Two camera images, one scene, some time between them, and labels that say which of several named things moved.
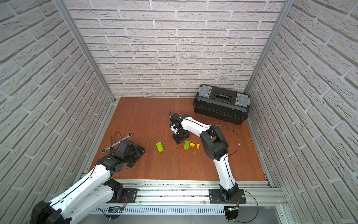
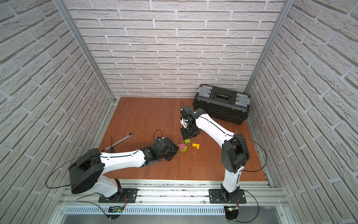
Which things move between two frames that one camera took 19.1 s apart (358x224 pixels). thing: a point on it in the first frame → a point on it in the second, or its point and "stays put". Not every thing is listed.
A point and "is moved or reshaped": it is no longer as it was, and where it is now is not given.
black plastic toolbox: (223, 104) stays put
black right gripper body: (181, 136) → (189, 132)
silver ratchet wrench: (103, 150) stays put
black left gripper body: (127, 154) → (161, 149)
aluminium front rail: (196, 192) stays put
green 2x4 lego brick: (160, 147) is moved or reshaped
